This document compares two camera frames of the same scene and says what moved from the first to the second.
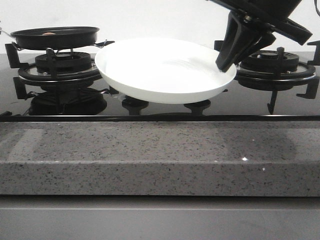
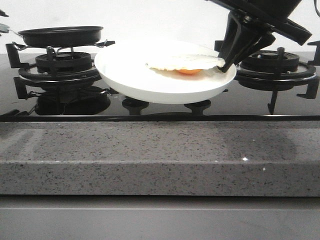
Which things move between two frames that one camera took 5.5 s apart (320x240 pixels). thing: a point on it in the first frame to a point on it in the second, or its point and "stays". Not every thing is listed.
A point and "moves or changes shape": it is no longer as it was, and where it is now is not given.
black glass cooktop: (269, 87) stays
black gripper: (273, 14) stays
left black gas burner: (61, 66) stays
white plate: (161, 70) stays
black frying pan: (56, 38) moves or changes shape
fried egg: (49, 33) to (190, 66)
